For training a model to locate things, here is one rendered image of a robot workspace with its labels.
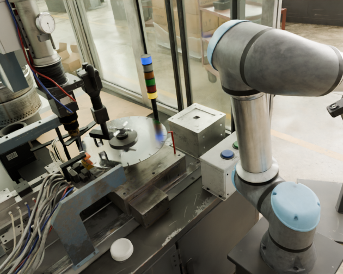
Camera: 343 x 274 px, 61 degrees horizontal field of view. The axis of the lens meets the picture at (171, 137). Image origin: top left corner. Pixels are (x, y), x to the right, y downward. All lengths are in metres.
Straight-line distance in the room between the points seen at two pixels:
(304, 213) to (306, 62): 0.38
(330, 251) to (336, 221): 1.08
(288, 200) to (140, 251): 0.48
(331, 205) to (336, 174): 0.35
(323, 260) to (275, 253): 0.15
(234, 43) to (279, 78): 0.12
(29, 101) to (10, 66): 0.63
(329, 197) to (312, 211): 1.42
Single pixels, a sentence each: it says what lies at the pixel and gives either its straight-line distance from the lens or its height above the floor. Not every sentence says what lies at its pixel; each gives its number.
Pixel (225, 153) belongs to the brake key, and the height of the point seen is 0.91.
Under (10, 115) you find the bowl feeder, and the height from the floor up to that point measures 0.95.
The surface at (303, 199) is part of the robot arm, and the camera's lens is 0.80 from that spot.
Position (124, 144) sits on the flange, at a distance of 1.05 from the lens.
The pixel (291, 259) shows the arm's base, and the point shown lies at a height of 0.81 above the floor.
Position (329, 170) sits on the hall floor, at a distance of 2.44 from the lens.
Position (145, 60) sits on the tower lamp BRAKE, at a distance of 1.23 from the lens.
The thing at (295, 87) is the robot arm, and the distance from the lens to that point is 0.55.
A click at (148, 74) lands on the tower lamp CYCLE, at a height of 1.08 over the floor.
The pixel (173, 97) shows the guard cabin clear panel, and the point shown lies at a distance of 1.53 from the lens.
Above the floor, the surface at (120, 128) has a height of 1.00.
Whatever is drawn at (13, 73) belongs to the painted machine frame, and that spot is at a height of 1.27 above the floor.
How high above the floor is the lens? 1.54
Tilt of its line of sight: 34 degrees down
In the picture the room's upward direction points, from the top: 8 degrees counter-clockwise
